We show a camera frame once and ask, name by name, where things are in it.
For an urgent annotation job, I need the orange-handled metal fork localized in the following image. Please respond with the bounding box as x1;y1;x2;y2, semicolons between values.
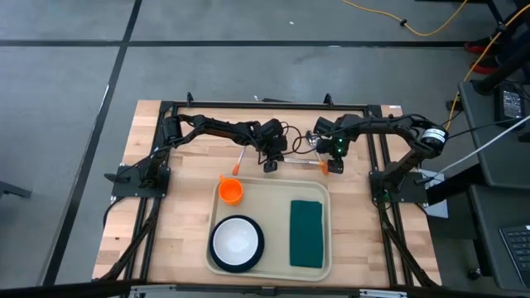
231;145;248;176

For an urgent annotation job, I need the black stand leg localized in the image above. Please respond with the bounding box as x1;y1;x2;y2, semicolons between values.
471;41;530;96

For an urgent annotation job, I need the person's foot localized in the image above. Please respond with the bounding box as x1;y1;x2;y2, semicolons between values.
470;60;499;76
463;39;494;54

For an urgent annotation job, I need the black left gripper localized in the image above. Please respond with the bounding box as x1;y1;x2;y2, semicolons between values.
256;135;289;174

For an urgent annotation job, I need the black chair base leg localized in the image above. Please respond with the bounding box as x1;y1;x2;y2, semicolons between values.
0;180;33;199

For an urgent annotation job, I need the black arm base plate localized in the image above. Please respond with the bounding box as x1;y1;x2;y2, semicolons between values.
104;165;171;199
369;169;430;204

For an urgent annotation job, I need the orange plastic cup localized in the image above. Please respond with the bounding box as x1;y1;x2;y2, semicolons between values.
218;174;244;206

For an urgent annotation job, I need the black aluminium table frame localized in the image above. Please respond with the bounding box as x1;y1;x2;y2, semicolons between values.
99;100;442;290

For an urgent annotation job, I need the black keyboard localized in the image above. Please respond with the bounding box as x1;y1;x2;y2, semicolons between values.
499;224;530;277

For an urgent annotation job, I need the white bowl with black rim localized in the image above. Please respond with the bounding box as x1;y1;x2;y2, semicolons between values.
209;214;266;274

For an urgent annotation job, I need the grey desk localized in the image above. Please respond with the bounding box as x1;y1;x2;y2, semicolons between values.
458;79;530;190
469;184;530;291

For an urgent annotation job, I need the orange-handled metal knife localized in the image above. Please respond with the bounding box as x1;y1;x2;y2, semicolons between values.
282;156;328;166

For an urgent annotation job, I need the black power adapter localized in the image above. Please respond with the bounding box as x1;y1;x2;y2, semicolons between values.
494;82;527;129

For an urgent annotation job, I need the black power cable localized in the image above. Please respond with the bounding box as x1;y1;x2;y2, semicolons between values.
446;118;530;142

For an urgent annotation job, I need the beige plastic tray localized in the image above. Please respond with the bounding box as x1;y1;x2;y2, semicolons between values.
204;176;334;282

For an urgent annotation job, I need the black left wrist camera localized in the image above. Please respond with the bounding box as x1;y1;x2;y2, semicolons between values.
260;118;286;137

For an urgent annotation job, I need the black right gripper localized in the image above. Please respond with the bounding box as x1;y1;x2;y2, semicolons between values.
317;115;358;175

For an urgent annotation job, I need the yellow extension cable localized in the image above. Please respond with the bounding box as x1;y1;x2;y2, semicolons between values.
430;2;530;140
340;0;470;37

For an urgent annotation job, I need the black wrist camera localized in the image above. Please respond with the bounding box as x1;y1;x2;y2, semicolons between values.
313;117;333;135
260;118;286;137

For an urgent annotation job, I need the white cable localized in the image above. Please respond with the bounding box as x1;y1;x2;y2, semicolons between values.
434;114;530;177

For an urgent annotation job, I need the dark green cloth napkin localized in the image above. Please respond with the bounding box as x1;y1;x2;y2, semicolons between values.
289;199;325;269

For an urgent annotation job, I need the white paper sheet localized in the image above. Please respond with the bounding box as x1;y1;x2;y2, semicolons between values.
422;169;451;219

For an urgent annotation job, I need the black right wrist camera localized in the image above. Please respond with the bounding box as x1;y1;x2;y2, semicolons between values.
313;117;333;135

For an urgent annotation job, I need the black camera gantry frame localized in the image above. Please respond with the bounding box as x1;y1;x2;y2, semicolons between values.
0;280;530;298

